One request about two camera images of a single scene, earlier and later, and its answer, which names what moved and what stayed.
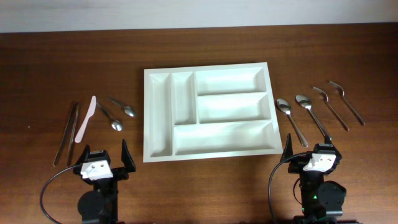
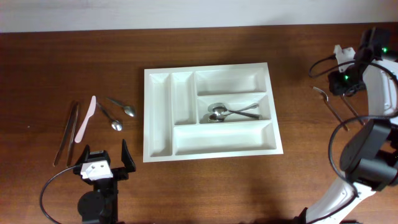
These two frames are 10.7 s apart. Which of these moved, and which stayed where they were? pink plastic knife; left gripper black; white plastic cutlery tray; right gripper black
Moved: right gripper black
Stayed: pink plastic knife; white plastic cutlery tray; left gripper black
